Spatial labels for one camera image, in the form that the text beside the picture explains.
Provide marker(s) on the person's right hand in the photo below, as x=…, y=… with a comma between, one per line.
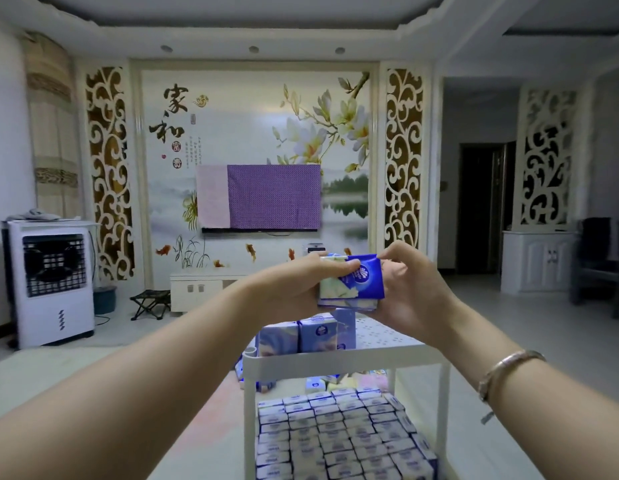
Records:
x=419, y=299

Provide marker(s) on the person's left hand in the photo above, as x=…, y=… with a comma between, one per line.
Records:
x=289, y=294

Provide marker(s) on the person's left thumb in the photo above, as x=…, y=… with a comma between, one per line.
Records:
x=339, y=270

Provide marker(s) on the person's right thumb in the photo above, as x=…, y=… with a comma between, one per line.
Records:
x=397, y=254

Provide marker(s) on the blue tissue packet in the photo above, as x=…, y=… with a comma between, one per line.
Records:
x=317, y=334
x=278, y=339
x=346, y=329
x=364, y=277

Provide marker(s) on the person's left forearm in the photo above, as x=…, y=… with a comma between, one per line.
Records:
x=129, y=389

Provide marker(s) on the person's right forearm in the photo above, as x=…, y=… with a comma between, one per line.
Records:
x=539, y=394

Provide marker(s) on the white plastic shelf cart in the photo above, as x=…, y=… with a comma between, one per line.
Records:
x=379, y=352

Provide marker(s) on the dark wooden door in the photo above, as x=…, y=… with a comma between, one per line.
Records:
x=482, y=209

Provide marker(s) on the purple patterned cloth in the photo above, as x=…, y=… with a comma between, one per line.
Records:
x=274, y=197

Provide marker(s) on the white television cabinet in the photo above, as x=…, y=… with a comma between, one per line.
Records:
x=204, y=289

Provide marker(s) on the white cupboard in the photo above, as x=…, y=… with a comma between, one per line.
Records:
x=537, y=262

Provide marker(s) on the pink cloth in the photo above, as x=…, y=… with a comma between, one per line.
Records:
x=212, y=197

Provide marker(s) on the stack of tissue packs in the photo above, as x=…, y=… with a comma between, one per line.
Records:
x=339, y=434

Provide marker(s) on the white lattice partition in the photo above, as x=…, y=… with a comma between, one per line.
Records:
x=547, y=159

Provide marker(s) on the small folding stool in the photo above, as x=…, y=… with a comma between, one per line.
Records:
x=150, y=302

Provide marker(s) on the dark wooden chair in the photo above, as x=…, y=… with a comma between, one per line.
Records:
x=597, y=264

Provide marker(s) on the dark blue bucket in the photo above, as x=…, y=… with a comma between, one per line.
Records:
x=104, y=299

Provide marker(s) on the white air cooler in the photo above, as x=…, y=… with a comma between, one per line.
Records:
x=52, y=289

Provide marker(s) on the beige striped curtain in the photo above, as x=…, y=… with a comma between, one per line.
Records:
x=52, y=134

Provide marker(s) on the wall-mounted television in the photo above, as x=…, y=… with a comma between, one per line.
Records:
x=259, y=230

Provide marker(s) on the gold lattice wall panel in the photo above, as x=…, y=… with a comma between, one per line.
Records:
x=108, y=174
x=403, y=159

